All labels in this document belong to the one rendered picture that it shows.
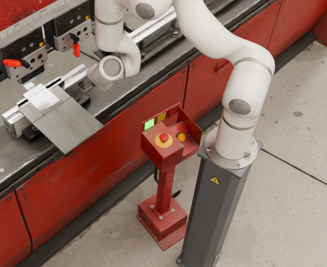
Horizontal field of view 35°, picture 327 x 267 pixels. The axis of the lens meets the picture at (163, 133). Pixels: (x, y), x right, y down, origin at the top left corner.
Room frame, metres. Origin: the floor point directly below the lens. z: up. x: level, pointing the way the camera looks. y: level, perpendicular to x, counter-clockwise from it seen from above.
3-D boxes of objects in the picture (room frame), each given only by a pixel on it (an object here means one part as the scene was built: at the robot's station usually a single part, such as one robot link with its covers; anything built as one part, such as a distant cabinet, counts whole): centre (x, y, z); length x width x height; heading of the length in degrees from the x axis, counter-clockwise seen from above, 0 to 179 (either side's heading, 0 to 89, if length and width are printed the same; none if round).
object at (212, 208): (1.09, -0.25, 0.50); 0.18 x 0.18 x 1.00; 62
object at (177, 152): (1.29, -0.03, 0.75); 0.20 x 0.16 x 0.18; 131
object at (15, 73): (1.22, 0.51, 1.26); 0.15 x 0.09 x 0.17; 140
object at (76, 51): (1.32, 0.34, 1.20); 0.04 x 0.02 x 0.10; 50
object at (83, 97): (1.23, 0.42, 0.89); 0.30 x 0.05 x 0.03; 140
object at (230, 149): (1.09, -0.25, 1.09); 0.19 x 0.19 x 0.18
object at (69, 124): (1.15, 0.38, 1.00); 0.26 x 0.18 x 0.01; 50
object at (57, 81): (1.26, 0.48, 0.99); 0.20 x 0.03 x 0.03; 140
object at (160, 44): (1.67, 0.06, 0.89); 0.30 x 0.05 x 0.03; 140
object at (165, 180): (1.29, -0.03, 0.39); 0.05 x 0.05 x 0.54; 41
